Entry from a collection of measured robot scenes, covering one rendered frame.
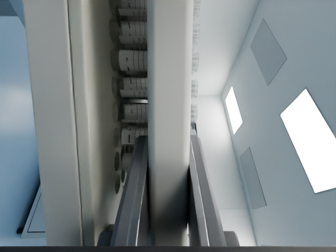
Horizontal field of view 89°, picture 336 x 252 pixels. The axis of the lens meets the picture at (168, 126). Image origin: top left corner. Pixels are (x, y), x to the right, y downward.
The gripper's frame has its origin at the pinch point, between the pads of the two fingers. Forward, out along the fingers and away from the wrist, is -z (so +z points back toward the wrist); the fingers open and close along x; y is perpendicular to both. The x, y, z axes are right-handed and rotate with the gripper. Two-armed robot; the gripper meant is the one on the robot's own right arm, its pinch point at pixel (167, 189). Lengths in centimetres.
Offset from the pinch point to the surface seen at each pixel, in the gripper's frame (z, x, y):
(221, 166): -259, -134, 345
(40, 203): -56, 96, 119
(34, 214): -49, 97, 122
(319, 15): -235, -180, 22
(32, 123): -101, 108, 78
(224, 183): -218, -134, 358
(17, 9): -24.1, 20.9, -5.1
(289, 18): -291, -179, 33
